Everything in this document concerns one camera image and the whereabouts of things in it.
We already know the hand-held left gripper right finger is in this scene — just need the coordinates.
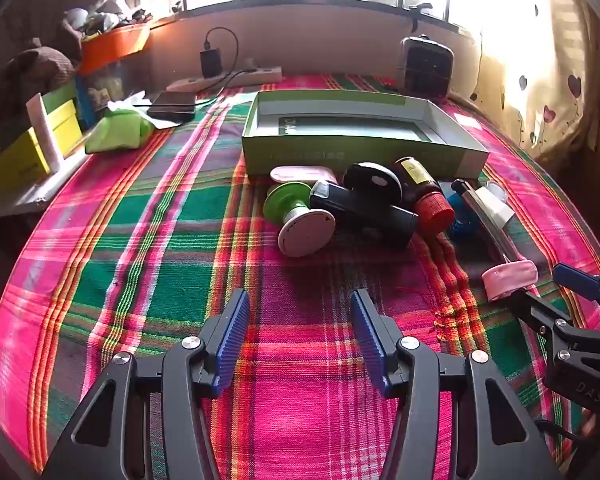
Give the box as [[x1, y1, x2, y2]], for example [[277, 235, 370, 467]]
[[350, 287, 563, 480]]

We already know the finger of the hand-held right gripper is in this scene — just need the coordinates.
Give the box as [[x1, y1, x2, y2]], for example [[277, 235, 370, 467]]
[[507, 286, 588, 361], [552, 262, 600, 311]]

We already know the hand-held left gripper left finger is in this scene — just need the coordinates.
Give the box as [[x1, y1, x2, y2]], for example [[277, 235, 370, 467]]
[[40, 287, 251, 480]]

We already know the pink plastic clip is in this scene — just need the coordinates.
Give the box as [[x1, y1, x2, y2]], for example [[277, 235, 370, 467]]
[[270, 166, 338, 188], [481, 258, 539, 302]]

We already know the silver and black bar tool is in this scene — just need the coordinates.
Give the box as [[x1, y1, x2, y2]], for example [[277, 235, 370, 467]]
[[451, 178, 523, 266]]

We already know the white charger adapter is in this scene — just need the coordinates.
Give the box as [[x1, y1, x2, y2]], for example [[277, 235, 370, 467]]
[[472, 195, 516, 228]]

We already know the translucent white plastic cap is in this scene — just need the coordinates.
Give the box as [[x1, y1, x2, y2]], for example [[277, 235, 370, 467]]
[[482, 181, 511, 202]]

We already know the black rectangular gadget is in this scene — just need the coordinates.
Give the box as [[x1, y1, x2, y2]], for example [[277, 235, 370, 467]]
[[307, 180, 421, 250]]

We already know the green and white spool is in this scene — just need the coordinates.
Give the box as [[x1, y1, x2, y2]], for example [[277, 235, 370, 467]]
[[263, 181, 337, 258]]

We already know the brown bottle with red cap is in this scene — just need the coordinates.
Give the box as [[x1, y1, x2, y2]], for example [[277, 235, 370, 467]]
[[392, 156, 456, 235]]

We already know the round black and white gadget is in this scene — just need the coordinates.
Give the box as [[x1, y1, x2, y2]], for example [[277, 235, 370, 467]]
[[342, 161, 403, 207]]

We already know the green cardboard box tray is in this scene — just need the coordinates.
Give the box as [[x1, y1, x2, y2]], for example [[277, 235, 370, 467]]
[[241, 91, 491, 180]]

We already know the blue plastic item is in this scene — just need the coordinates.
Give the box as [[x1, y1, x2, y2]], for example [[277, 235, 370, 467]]
[[440, 180, 486, 241]]

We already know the cream curtain with hearts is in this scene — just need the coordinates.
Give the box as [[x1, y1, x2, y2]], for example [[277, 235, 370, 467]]
[[470, 0, 600, 161]]

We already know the green tissue pack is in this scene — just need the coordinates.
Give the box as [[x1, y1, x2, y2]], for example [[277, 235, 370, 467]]
[[84, 91, 156, 154]]

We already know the black smartphone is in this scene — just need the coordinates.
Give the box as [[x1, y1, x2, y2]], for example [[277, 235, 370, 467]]
[[146, 91, 197, 123]]

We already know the white ledge board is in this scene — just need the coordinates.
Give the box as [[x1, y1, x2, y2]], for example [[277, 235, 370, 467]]
[[0, 150, 91, 221]]

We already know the grey desktop fan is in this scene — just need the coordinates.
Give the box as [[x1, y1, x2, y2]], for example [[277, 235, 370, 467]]
[[397, 35, 455, 97]]

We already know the white power strip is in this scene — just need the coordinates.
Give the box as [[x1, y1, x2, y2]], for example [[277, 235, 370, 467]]
[[166, 65, 283, 93]]

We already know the yellow and green box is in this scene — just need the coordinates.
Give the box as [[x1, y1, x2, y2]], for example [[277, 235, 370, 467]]
[[0, 82, 83, 192]]

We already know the blue flat box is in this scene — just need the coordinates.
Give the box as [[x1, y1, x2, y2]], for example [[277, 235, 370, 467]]
[[75, 77, 93, 131]]

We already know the white tube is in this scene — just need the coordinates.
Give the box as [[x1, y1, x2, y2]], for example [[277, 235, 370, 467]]
[[26, 94, 65, 173]]

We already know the clear plastic storage box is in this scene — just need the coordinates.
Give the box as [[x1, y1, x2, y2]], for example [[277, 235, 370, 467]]
[[77, 60, 151, 126]]

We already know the black window hook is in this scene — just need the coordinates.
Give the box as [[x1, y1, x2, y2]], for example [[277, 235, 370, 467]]
[[407, 2, 433, 36]]

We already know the brown patterned cloth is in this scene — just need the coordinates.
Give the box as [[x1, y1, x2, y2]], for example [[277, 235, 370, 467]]
[[0, 47, 76, 111]]

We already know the assorted clutter pile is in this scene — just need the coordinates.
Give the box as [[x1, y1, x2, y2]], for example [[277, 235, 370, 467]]
[[62, 0, 151, 36]]

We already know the black charging cable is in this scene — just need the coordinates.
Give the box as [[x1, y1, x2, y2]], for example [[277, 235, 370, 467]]
[[204, 27, 261, 108]]

